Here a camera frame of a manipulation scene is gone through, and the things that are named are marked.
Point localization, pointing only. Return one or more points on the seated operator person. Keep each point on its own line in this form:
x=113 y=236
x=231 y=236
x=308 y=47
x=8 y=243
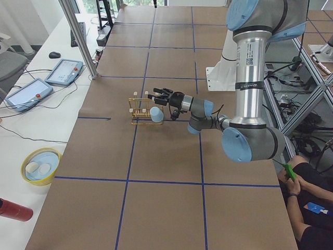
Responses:
x=308 y=199

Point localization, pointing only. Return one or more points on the white round block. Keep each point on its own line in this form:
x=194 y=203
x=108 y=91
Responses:
x=31 y=167

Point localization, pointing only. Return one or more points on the black computer mouse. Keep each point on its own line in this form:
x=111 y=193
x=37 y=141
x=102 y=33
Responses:
x=54 y=55

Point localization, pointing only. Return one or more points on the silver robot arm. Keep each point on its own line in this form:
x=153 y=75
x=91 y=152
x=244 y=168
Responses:
x=245 y=137

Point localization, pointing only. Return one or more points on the near blue teach pendant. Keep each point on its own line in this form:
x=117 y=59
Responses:
x=29 y=95

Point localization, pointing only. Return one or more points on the white round lid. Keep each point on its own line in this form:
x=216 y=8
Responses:
x=44 y=169

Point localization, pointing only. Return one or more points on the grey office chair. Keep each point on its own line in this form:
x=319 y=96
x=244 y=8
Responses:
x=12 y=66

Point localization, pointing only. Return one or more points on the green handheld controller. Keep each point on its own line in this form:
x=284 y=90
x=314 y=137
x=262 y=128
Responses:
x=288 y=169

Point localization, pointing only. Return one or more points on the red cylindrical bottle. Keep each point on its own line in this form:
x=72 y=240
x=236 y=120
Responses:
x=15 y=211

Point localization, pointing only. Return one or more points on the aluminium frame post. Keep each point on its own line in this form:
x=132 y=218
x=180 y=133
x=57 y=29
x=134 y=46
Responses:
x=73 y=23

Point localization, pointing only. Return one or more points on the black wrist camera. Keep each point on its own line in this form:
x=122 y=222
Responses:
x=176 y=113

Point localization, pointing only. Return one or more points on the yellow rimmed blue bowl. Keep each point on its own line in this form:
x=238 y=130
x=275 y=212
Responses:
x=43 y=155

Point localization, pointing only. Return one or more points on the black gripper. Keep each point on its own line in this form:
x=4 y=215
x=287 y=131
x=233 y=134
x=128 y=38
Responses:
x=176 y=100

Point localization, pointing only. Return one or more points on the blue teach pendant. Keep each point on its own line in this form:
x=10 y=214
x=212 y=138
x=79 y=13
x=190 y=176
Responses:
x=29 y=95
x=64 y=73

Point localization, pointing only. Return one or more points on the gold wire cup holder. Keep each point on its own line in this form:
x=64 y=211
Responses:
x=139 y=110

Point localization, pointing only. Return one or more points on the light blue plastic cup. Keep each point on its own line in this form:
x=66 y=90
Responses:
x=156 y=114

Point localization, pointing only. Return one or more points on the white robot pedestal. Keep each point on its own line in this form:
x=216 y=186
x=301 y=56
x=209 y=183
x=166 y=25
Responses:
x=222 y=77

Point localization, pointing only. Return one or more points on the far blue teach pendant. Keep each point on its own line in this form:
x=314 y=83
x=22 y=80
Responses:
x=64 y=73

